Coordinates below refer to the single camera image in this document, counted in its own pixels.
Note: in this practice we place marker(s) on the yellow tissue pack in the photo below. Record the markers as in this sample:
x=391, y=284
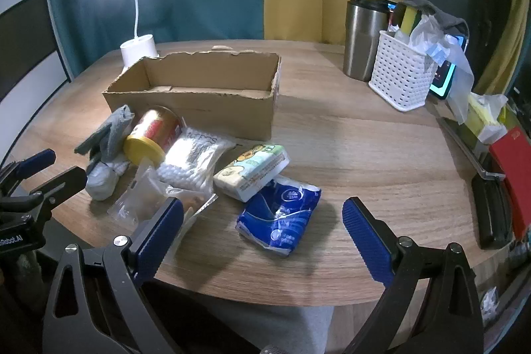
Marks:
x=477, y=117

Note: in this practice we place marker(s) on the cartoon print tissue pack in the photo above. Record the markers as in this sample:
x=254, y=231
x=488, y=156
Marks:
x=249, y=171

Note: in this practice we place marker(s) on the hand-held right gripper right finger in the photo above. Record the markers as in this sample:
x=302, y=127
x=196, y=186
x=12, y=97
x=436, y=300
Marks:
x=367, y=242

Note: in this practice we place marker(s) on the crumpled white paper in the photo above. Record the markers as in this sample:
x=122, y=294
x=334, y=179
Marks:
x=489, y=300

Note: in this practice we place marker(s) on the yellow sponge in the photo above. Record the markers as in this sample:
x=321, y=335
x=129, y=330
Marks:
x=408, y=18

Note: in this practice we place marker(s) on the stainless steel tumbler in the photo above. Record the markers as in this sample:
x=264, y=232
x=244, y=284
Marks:
x=361, y=43

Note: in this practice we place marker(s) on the grey metal stand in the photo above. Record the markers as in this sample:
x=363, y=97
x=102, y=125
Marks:
x=464, y=146

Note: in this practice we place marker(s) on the cardboard box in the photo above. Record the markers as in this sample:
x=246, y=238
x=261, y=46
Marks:
x=207, y=109

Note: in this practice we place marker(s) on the red notebook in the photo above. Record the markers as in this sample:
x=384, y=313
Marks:
x=516, y=171

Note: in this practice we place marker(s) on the white plastic basket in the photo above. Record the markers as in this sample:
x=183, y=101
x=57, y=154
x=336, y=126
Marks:
x=398, y=72

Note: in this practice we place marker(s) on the black case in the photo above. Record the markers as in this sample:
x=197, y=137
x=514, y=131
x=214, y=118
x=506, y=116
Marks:
x=491, y=213

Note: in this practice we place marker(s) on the blue tissue pack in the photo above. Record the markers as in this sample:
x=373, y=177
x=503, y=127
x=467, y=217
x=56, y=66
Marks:
x=278, y=221

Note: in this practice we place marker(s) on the crumpled translucent plastic bag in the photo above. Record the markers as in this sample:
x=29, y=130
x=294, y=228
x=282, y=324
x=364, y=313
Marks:
x=456, y=59

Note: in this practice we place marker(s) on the phone with lit screen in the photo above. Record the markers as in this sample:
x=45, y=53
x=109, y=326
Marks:
x=442, y=82

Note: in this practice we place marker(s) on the grey sock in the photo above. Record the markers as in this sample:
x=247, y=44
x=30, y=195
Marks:
x=110, y=132

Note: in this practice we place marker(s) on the red can with yellow lid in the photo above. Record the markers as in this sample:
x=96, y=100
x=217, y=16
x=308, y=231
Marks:
x=155, y=130

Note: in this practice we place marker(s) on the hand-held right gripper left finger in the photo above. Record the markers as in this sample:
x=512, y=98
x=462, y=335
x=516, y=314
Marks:
x=159, y=238

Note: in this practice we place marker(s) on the cotton swabs bag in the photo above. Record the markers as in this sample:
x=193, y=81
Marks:
x=191, y=159

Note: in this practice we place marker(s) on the white sock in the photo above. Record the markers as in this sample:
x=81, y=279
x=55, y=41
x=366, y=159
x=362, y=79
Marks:
x=101, y=180

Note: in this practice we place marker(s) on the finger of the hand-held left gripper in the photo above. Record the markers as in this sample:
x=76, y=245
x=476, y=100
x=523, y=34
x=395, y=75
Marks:
x=62, y=180
x=37, y=163

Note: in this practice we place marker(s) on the grey cloth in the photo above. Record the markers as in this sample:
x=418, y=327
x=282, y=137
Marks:
x=444, y=18

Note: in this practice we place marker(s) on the clear plastic bag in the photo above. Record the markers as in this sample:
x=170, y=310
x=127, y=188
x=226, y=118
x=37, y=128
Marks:
x=137, y=200

